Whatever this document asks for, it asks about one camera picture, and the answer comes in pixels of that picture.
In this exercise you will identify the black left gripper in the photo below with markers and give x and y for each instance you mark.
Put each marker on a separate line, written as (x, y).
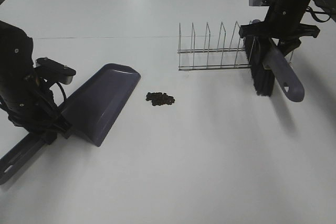
(37, 112)

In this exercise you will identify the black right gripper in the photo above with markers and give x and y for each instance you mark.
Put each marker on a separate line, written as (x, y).
(283, 23)

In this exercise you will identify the purple brush black bristles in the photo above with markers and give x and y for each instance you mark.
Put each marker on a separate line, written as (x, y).
(272, 67)

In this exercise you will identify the purple plastic dustpan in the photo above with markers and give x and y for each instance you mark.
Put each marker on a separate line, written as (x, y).
(91, 110)

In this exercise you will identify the pile of coffee beans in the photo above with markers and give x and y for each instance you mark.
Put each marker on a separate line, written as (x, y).
(159, 98)

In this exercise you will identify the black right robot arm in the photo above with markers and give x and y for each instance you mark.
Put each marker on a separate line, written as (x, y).
(282, 22)

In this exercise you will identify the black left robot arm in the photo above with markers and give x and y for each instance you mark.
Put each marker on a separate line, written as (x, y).
(18, 72)

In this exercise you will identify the chrome wire dish rack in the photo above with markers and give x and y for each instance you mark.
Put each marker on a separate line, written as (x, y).
(209, 52)

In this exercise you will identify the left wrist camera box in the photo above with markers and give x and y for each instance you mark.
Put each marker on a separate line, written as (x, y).
(51, 70)

